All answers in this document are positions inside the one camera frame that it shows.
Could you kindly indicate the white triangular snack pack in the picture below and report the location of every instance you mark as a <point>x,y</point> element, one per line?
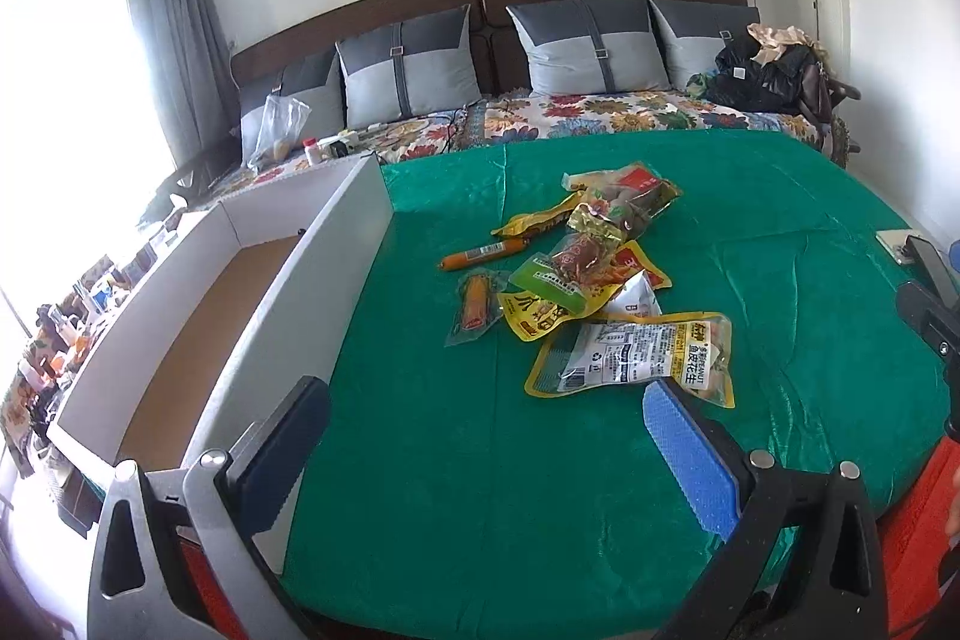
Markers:
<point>636,297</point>

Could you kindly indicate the green label meat packet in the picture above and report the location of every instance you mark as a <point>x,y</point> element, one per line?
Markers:
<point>565,275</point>

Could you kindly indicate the small sausage clear packet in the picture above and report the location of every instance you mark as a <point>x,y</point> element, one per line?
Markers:
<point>478,306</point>

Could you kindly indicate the yellow cartoon snack bag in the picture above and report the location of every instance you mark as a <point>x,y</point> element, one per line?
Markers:
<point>531,318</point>

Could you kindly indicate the white cardboard box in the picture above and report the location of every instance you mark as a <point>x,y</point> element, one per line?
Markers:
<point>256,292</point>

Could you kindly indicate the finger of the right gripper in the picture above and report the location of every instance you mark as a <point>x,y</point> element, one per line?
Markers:
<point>936,323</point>
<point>927,258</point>

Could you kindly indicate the brown headboard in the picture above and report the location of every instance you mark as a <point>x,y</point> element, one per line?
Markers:
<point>498,58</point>

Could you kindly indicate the grey pillow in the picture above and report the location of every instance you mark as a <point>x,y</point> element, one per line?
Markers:
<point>693,33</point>
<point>589,46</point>
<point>407,69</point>
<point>315,80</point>

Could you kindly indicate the pale long snack packet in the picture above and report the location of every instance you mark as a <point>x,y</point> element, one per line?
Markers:
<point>596,179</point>

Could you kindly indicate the black bag pile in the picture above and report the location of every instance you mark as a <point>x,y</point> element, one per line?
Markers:
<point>776,71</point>

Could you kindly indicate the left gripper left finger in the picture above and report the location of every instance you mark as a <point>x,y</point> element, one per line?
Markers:
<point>175,554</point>

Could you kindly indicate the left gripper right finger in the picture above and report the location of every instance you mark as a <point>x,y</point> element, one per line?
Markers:
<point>799,555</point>

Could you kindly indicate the orange yellow snack packet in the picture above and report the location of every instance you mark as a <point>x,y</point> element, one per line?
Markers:
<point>628,261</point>

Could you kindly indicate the clear plastic bag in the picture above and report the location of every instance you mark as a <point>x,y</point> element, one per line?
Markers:
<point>269,132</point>

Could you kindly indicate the grey curtain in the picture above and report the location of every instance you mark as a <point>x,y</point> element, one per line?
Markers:
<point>188,61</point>

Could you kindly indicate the orange sausage stick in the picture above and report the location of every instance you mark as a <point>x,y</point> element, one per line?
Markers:
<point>475,256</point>

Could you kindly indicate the peanut bag yellow border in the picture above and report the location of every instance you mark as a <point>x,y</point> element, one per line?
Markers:
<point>694,349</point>

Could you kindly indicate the chestnut bag red label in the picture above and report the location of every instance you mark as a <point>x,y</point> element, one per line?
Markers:
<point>624,211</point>

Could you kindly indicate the far left grey pillow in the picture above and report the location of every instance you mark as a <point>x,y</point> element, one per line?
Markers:
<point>315,80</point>

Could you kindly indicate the cluttered side table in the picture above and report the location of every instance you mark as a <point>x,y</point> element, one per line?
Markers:
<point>65,332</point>

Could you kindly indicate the floral bed sheet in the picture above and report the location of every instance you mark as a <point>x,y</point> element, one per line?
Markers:
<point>521,117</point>

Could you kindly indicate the white red-cap bottle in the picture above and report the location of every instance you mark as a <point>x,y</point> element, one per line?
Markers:
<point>312,151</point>

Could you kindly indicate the far right grey pillow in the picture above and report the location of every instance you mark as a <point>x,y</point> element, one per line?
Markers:
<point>693,33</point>

